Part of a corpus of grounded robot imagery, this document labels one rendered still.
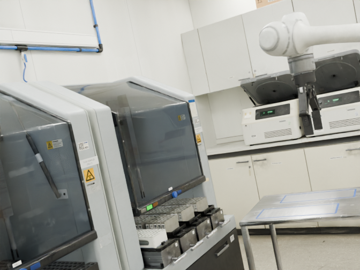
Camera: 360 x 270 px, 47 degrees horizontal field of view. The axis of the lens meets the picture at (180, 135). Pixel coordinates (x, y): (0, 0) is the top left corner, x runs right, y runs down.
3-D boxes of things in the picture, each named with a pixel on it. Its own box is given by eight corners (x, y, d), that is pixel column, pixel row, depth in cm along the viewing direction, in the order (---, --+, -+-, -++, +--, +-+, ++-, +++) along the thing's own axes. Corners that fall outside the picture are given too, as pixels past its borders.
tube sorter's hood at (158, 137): (57, 220, 200) (28, 91, 196) (133, 188, 251) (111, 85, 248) (140, 216, 172) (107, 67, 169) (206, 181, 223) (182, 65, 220)
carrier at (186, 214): (191, 216, 212) (189, 204, 211) (195, 216, 210) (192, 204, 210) (179, 224, 202) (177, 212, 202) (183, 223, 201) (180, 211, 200)
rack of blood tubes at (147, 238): (104, 250, 190) (101, 237, 189) (118, 242, 198) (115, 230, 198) (156, 250, 174) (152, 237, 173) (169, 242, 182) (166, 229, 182)
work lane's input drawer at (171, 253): (53, 264, 207) (50, 247, 207) (73, 253, 219) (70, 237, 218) (173, 269, 168) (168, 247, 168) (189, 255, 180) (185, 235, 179)
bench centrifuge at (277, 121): (244, 147, 401) (231, 82, 398) (267, 136, 452) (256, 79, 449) (300, 139, 370) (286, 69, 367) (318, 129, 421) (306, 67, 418)
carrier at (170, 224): (175, 226, 199) (173, 214, 198) (179, 226, 198) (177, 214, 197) (163, 234, 189) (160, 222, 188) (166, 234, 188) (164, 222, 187)
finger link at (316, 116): (310, 111, 153) (311, 111, 154) (314, 130, 153) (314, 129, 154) (319, 110, 151) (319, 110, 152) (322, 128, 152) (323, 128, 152)
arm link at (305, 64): (316, 54, 147) (319, 70, 147) (291, 60, 152) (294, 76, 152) (309, 53, 139) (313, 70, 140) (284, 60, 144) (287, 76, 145)
